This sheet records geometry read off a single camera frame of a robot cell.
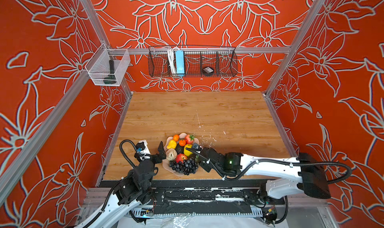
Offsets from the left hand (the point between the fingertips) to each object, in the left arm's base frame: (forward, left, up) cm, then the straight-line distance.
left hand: (154, 144), depth 74 cm
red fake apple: (-3, -14, -10) cm, 17 cm away
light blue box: (+46, -10, +18) cm, 50 cm away
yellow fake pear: (+5, -8, -9) cm, 13 cm away
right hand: (-2, -23, -6) cm, 24 cm away
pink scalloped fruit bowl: (-4, -5, -11) cm, 13 cm away
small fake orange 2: (+6, -13, -8) cm, 17 cm away
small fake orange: (+10, -9, -9) cm, 16 cm away
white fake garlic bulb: (-2, -8, -6) cm, 11 cm away
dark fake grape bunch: (-8, -18, -6) cm, 20 cm away
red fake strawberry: (+8, -18, -8) cm, 21 cm away
